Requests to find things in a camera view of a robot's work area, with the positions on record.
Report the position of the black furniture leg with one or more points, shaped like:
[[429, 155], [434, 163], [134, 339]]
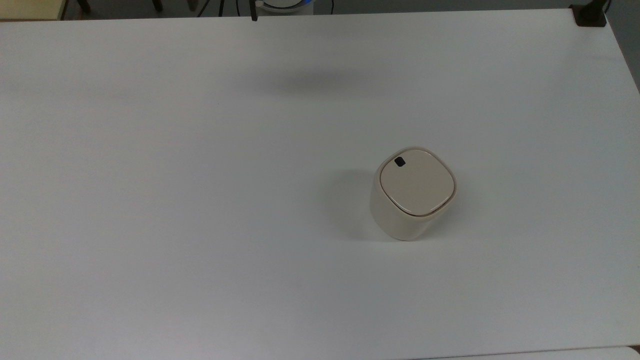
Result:
[[157, 4], [84, 5]]

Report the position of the black corner clamp mount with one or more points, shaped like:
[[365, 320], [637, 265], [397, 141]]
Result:
[[590, 15]]

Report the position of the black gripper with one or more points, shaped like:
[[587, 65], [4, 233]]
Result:
[[255, 3]]

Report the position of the black tripod stand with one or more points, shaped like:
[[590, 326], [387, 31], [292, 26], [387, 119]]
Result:
[[212, 6]]

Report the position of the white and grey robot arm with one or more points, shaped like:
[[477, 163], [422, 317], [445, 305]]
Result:
[[287, 6]]

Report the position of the wooden furniture piece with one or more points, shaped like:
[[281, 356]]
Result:
[[30, 9]]

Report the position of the beige trash bin lid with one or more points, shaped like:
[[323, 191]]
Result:
[[417, 185]]

